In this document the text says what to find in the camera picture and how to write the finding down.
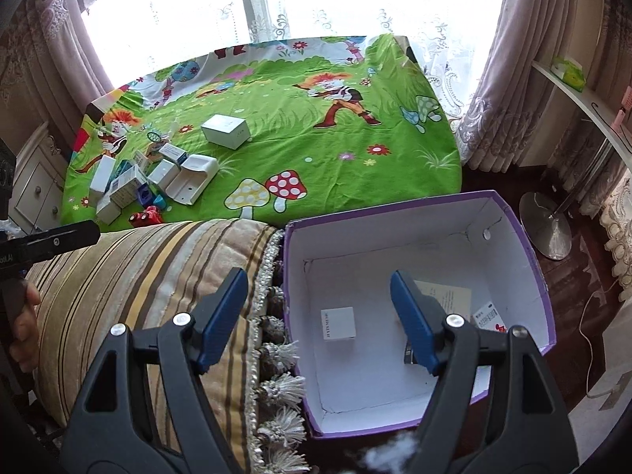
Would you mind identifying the white bedside cabinet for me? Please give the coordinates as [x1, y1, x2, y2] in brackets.
[7, 123, 75, 238]

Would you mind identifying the flat white square box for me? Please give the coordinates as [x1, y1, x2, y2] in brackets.
[147, 160, 179, 188]

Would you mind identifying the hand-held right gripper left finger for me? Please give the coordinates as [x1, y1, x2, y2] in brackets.
[59, 267, 250, 474]

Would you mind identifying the white curved shelf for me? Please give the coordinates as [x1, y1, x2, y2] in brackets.
[530, 56, 632, 159]

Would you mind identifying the white lace sheer curtain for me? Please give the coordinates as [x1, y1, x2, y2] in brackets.
[79, 0, 509, 104]

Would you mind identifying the small plain white box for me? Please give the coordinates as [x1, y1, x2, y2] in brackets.
[95, 195, 122, 225]

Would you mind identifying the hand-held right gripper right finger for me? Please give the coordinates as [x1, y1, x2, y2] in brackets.
[389, 269, 581, 474]

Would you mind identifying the red toy car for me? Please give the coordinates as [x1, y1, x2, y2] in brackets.
[128, 207, 165, 230]

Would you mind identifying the white box with red print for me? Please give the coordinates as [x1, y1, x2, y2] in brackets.
[471, 302, 509, 334]

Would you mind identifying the metal stand with round base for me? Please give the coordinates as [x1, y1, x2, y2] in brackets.
[518, 138, 610, 260]

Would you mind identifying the long blue-striped medicine box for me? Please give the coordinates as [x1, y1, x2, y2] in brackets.
[158, 143, 191, 165]

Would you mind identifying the striped tasselled cushion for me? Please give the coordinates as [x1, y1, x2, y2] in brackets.
[24, 217, 317, 474]

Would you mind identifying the folded paper leaflet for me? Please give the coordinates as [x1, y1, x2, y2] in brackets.
[414, 280, 472, 329]

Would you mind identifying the tall plain white box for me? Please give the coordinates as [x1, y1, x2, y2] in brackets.
[89, 154, 117, 196]

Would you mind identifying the small white square box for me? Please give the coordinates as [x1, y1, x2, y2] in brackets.
[320, 306, 357, 341]

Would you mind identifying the purple cardboard storage box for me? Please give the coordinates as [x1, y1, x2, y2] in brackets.
[282, 190, 553, 439]

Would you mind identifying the green cartoon printed blanket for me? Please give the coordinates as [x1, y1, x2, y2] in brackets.
[59, 34, 464, 233]

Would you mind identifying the cream lace cloth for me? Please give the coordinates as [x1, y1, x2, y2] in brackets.
[597, 173, 632, 282]

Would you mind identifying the green tissue pack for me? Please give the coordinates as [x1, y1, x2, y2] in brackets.
[550, 56, 587, 92]

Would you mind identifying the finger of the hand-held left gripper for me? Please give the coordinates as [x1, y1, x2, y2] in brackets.
[22, 220, 101, 263]

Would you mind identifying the person's left hand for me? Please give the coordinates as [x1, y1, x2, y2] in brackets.
[10, 281, 43, 373]

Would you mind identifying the white cable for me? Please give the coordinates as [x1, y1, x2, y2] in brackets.
[577, 286, 623, 401]

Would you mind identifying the large white carton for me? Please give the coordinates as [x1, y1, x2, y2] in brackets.
[200, 113, 252, 150]

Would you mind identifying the white plastic holder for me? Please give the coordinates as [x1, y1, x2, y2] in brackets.
[163, 154, 219, 207]

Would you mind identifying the white medicine box blue print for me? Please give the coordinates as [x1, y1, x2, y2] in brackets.
[109, 164, 149, 208]

